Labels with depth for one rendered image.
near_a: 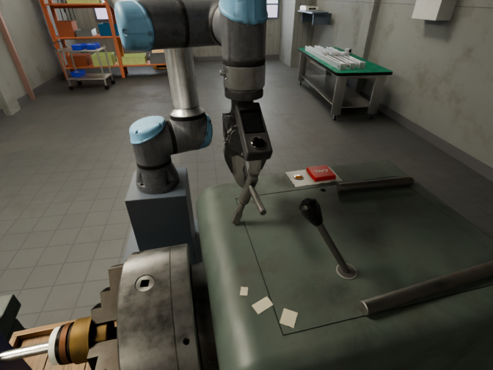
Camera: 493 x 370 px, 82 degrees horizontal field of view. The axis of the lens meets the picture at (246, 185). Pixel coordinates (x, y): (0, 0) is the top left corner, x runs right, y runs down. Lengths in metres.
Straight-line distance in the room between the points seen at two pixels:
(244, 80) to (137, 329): 0.45
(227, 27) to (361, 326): 0.50
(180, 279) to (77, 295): 1.80
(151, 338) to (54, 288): 1.93
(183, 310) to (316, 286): 0.23
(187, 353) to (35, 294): 2.00
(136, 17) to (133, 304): 0.47
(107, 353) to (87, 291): 1.66
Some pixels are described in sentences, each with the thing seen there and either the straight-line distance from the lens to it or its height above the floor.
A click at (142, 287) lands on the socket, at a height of 1.23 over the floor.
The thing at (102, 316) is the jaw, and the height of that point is 1.13.
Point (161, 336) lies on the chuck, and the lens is 0.55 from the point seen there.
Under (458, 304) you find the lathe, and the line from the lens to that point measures 0.60.
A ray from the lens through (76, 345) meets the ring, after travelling 0.70.
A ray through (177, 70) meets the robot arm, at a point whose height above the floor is 1.48.
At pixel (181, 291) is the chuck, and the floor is 1.23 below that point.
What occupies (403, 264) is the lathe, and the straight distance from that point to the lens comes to 0.62.
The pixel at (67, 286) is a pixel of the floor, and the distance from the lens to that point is 2.42.
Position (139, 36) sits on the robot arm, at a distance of 0.55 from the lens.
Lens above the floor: 1.67
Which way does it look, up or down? 34 degrees down
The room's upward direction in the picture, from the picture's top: straight up
